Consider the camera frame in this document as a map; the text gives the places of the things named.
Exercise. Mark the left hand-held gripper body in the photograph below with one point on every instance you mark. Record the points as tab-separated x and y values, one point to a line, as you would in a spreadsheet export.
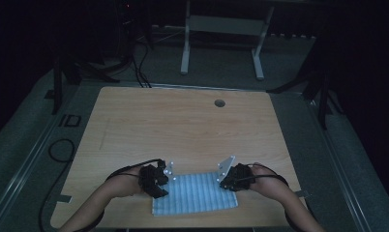
152	179

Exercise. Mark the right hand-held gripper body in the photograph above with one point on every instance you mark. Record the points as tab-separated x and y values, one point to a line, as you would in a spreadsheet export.
241	177

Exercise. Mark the blue striped towel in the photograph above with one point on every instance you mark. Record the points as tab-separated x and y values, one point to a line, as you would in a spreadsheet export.
195	196

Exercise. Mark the person's right hand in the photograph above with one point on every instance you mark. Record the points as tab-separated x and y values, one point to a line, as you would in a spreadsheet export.
266	182

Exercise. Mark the person's left hand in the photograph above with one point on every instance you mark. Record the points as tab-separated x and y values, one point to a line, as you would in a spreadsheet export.
126	185

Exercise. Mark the black tripod stand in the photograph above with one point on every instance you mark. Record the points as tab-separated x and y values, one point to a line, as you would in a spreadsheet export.
323	106
57	87

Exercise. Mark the dark equipment with red light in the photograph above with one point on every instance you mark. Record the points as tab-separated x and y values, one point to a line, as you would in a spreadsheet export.
128	13

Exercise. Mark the metal floor rail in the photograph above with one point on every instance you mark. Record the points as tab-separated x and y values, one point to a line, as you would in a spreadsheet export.
20	174
339	161

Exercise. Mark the white metal desk frame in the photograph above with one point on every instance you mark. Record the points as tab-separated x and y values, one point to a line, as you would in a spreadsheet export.
224	25

